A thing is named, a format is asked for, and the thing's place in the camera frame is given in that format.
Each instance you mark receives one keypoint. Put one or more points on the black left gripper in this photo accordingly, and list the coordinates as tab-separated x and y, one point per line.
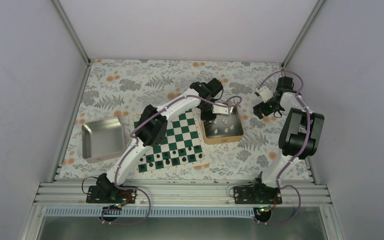
204	117

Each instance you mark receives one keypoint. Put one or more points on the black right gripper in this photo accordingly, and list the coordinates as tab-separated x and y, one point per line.
259	112

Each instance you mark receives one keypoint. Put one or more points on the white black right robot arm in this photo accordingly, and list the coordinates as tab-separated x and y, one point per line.
299	136

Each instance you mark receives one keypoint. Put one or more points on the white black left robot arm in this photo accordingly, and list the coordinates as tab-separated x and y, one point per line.
152	127

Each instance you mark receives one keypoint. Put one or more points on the green white chess board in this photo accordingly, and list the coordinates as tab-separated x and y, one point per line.
182	133

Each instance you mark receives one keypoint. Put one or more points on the gold rimmed metal tin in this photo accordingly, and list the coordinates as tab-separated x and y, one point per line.
223	129

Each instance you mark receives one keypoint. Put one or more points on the floral patterned table mat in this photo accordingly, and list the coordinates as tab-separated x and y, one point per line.
122	88

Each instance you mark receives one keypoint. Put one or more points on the pink rimmed metal tin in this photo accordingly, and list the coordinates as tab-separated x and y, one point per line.
103	140

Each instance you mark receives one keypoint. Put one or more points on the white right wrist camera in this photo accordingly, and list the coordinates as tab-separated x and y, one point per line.
265	93

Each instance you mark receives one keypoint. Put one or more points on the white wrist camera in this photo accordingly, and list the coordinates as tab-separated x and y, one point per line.
265	93
221	109

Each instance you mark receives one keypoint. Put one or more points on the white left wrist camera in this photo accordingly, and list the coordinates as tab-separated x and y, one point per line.
221	109

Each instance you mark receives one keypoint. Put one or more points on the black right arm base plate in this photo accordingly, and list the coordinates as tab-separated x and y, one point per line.
248	195

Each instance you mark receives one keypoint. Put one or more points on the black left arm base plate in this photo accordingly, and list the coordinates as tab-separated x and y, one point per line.
115	196

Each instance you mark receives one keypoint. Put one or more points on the aluminium frame rail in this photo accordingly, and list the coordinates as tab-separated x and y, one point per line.
165	193

